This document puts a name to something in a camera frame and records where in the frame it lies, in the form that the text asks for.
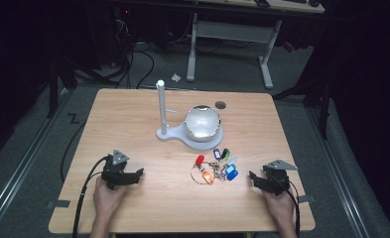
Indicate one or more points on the grey tape strip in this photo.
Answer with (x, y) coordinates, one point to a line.
(59, 204)
(306, 199)

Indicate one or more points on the person's right hand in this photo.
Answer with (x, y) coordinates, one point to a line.
(280, 206)

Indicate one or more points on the shiny metal bowl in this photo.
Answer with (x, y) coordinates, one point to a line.
(202, 123)

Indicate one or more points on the black metal stand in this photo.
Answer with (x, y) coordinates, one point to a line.
(315, 86)
(55, 82)

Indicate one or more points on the black round table grommet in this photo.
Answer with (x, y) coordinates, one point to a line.
(220, 105)

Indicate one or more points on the black zigzag floor tape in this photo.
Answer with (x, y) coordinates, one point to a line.
(73, 118)

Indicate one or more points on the white stand with pole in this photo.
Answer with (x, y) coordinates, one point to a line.
(162, 109)

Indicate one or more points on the white paper scrap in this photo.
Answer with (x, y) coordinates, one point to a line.
(176, 77)

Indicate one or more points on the white-framed desk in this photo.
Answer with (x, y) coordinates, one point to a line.
(232, 31)

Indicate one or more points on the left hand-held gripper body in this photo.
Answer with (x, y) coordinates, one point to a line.
(114, 172)

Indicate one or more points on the bunch of coloured key tags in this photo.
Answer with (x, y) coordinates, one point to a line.
(220, 167)

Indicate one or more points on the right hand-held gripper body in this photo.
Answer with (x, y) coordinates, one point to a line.
(277, 178)

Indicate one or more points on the small red object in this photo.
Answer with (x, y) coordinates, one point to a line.
(288, 46)

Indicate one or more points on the metal floor rail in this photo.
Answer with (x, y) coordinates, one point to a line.
(24, 165)
(338, 172)

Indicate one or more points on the person's left hand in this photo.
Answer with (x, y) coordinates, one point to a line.
(107, 198)

